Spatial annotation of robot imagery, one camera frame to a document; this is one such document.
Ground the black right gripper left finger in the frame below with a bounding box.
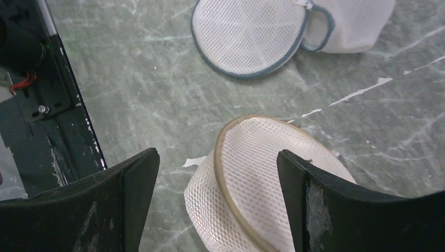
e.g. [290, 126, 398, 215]
[1, 148, 160, 251]

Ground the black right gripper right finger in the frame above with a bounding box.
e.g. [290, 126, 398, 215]
[277, 150, 444, 251]

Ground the blue-trim mesh laundry bag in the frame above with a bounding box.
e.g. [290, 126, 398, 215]
[190, 0, 396, 79]

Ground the beige-trim mesh laundry bag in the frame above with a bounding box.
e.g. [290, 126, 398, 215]
[184, 114, 354, 251]

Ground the black mounting rail base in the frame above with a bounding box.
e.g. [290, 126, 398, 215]
[1, 1, 107, 201]

